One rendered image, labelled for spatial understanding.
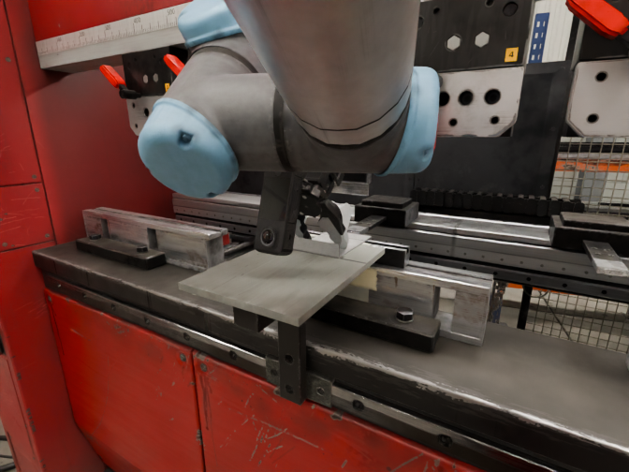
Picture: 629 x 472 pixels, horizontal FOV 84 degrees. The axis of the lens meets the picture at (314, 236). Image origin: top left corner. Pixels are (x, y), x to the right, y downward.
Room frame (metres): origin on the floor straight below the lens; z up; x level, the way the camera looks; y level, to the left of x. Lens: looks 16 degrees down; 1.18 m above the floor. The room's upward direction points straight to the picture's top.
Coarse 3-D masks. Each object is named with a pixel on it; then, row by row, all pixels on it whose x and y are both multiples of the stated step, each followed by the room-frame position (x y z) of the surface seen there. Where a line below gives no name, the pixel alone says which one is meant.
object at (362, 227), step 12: (360, 204) 0.79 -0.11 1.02; (372, 204) 0.78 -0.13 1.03; (384, 204) 0.76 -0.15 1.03; (396, 204) 0.75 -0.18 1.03; (408, 204) 0.78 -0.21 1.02; (360, 216) 0.78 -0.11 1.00; (372, 216) 0.75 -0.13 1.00; (384, 216) 0.75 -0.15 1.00; (396, 216) 0.74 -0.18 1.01; (408, 216) 0.75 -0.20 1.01; (348, 228) 0.65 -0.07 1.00; (360, 228) 0.65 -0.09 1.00; (372, 228) 0.67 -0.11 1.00
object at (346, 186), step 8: (344, 176) 0.59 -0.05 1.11; (352, 176) 0.58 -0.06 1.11; (360, 176) 0.58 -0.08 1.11; (368, 176) 0.58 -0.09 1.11; (336, 184) 0.61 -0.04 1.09; (344, 184) 0.60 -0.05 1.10; (352, 184) 0.59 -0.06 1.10; (360, 184) 0.58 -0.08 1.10; (368, 184) 0.58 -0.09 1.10; (336, 192) 0.61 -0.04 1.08; (344, 192) 0.60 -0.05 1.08; (352, 192) 0.59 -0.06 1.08; (360, 192) 0.58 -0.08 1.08; (368, 192) 0.58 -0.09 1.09
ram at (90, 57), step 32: (32, 0) 0.98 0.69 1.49; (64, 0) 0.91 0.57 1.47; (96, 0) 0.85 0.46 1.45; (128, 0) 0.80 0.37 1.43; (160, 0) 0.75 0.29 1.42; (192, 0) 0.71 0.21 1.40; (544, 0) 0.51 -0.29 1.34; (64, 32) 0.92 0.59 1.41; (160, 32) 0.75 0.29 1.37; (64, 64) 0.94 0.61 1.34; (96, 64) 0.93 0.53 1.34
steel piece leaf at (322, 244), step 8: (296, 240) 0.53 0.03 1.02; (304, 240) 0.52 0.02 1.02; (312, 240) 0.52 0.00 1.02; (320, 240) 0.58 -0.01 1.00; (328, 240) 0.58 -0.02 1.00; (352, 240) 0.58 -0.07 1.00; (360, 240) 0.58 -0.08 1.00; (296, 248) 0.53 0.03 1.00; (304, 248) 0.52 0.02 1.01; (312, 248) 0.52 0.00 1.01; (320, 248) 0.51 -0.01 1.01; (328, 248) 0.50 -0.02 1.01; (336, 248) 0.49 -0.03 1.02; (352, 248) 0.53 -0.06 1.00; (328, 256) 0.50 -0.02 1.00; (336, 256) 0.49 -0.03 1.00
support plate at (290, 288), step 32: (256, 256) 0.50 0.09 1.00; (288, 256) 0.50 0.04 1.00; (320, 256) 0.50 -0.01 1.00; (352, 256) 0.50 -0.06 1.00; (192, 288) 0.39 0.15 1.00; (224, 288) 0.39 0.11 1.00; (256, 288) 0.39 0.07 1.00; (288, 288) 0.39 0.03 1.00; (320, 288) 0.39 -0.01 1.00; (288, 320) 0.32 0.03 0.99
